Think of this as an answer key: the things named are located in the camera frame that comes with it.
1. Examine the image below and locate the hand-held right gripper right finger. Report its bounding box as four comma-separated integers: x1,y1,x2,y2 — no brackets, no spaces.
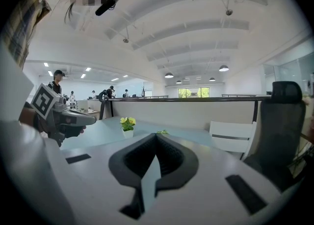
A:
147,133,282,225

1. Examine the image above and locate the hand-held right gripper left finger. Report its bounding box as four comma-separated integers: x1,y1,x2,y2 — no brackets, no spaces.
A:
60,133,157,225

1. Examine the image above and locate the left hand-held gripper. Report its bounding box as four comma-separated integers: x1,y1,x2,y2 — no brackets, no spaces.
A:
29,83,97,148

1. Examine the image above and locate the person's left forearm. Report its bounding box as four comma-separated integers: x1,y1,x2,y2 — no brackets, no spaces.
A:
19,107,41,131

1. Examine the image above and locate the person's left hand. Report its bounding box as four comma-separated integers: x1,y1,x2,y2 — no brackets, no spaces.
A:
58,124,87,139

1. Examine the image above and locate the yellow flower pot plant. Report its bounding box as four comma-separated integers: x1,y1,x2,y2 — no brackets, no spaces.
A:
119,117,137,139

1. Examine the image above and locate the row of ceiling light panels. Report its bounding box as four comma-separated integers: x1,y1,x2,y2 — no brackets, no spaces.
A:
43,62,130,82

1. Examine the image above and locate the white slatted chair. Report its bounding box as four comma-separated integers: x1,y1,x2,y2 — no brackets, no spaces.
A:
209,120,257,158

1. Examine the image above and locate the hanging ceiling fixture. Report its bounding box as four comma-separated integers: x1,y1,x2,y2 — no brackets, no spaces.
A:
122,26,130,44
218,0,234,16

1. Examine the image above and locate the black mesh office chair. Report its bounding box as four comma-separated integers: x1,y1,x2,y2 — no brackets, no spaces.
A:
242,81,307,193

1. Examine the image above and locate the window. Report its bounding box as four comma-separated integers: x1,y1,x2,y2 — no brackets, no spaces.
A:
178,87,210,98

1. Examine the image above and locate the person's yellow plaid shirt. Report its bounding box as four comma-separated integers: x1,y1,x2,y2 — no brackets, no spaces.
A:
1,0,67,69

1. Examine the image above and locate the black partition rail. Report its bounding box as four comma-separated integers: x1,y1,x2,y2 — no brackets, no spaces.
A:
107,96,272,102

